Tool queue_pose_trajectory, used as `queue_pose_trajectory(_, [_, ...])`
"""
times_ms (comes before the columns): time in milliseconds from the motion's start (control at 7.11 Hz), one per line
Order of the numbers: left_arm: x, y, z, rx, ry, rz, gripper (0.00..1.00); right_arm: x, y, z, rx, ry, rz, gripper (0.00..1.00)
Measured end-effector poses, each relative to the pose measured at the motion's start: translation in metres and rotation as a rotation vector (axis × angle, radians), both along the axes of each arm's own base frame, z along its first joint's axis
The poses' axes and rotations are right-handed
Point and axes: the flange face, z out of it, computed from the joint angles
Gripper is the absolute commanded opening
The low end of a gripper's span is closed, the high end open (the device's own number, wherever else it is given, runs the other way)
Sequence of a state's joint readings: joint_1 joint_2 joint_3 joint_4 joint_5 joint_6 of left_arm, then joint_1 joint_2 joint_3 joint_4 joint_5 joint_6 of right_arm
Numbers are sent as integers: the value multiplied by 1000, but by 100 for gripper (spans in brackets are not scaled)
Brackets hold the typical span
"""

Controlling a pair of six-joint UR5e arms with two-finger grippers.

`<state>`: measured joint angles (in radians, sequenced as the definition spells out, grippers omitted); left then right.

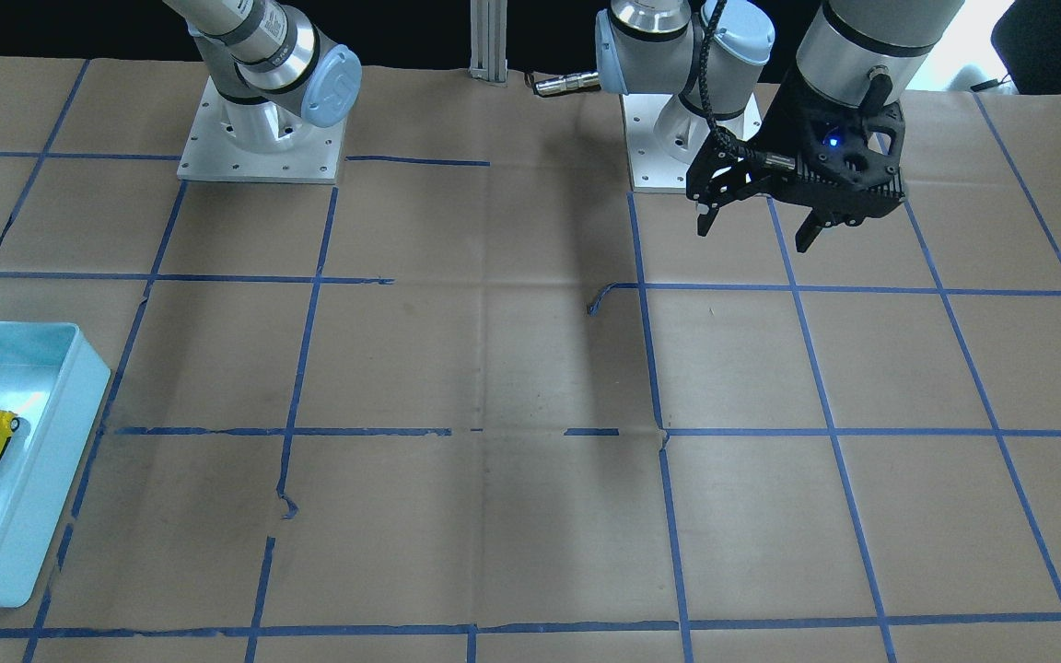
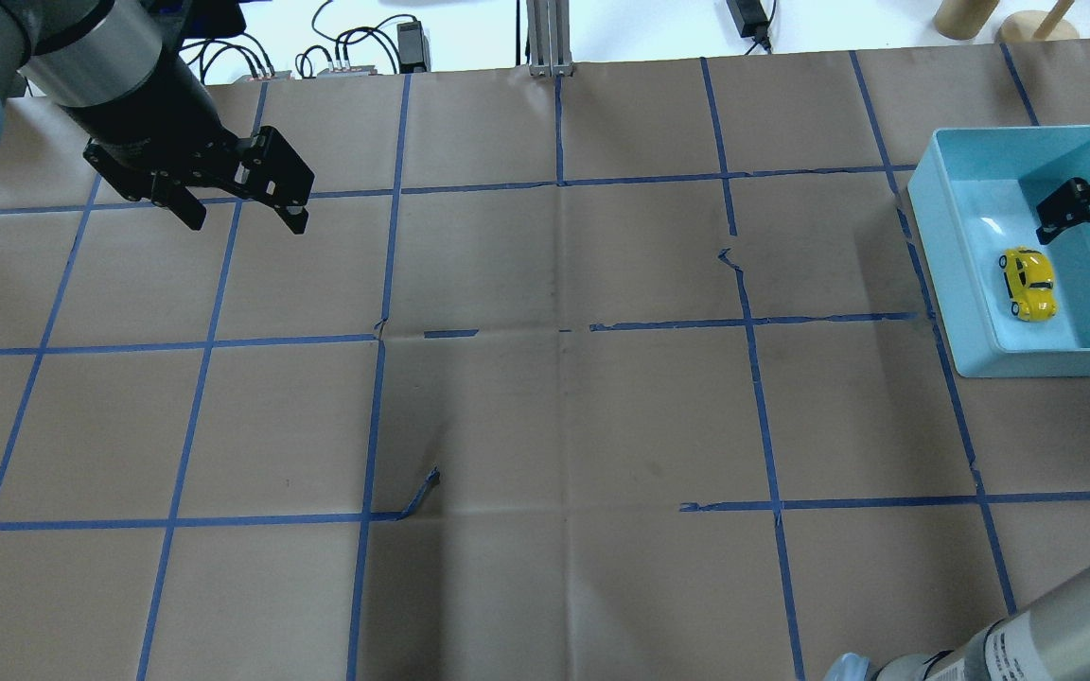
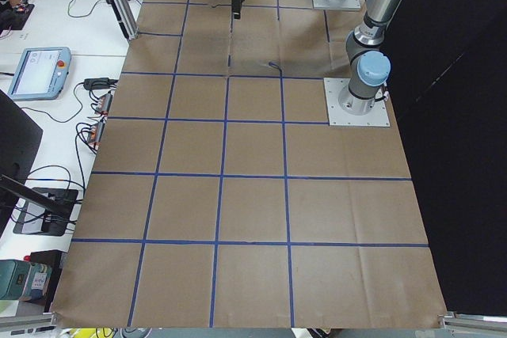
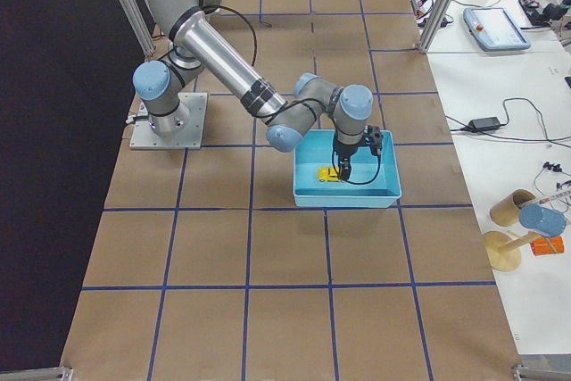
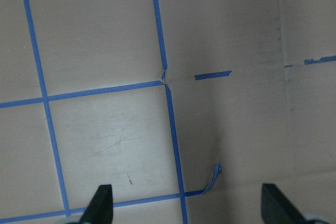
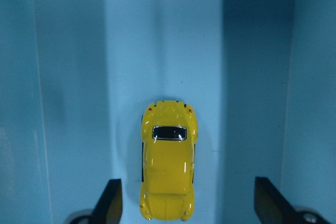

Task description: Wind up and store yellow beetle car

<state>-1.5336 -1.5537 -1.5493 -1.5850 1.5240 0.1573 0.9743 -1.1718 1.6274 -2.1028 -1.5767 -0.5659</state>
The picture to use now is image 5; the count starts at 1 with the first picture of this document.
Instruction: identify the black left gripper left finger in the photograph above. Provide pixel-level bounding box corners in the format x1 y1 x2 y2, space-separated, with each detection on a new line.
78 184 113 224

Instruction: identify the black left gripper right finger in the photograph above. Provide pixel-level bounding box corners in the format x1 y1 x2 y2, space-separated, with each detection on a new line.
261 183 310 224

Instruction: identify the brown paper table cover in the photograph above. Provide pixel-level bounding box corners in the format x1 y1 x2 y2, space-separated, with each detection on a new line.
1 0 335 223

